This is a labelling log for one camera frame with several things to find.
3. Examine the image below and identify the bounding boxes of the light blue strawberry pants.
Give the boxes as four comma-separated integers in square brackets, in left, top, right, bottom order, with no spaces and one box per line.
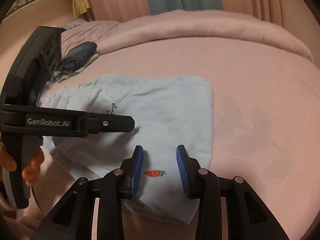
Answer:
[41,74,215,225]

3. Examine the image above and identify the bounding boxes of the plaid pillow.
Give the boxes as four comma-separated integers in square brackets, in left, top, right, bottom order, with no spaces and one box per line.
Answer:
[61,19,86,30]

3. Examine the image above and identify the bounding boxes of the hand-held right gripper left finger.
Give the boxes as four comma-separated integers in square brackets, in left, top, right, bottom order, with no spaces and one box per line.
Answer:
[30,145,144,240]

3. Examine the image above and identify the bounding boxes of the pink duvet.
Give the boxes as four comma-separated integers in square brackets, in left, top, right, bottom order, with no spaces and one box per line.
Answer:
[61,14,314,62]

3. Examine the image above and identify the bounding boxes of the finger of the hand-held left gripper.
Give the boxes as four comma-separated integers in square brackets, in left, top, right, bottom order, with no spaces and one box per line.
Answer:
[77,115,135,139]

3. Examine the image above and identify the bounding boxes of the yellow fringed cloth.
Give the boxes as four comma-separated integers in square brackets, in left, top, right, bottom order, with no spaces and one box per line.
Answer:
[72,0,91,18]

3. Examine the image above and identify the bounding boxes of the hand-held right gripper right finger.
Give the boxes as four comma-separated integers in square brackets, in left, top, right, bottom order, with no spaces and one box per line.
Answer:
[176,144,288,240]

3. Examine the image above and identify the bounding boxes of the folded dark denim jeans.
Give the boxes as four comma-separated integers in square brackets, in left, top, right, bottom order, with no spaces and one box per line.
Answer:
[58,42,97,73]

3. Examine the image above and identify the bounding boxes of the white wall shelf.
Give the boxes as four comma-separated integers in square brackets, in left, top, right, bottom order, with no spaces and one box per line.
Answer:
[5,0,81,27]

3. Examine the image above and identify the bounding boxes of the folded pale green cloth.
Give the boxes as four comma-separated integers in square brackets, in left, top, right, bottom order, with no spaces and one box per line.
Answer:
[54,54,99,83]

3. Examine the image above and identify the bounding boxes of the person's left hand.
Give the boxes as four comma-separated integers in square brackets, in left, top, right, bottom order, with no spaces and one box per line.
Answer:
[0,145,45,188]

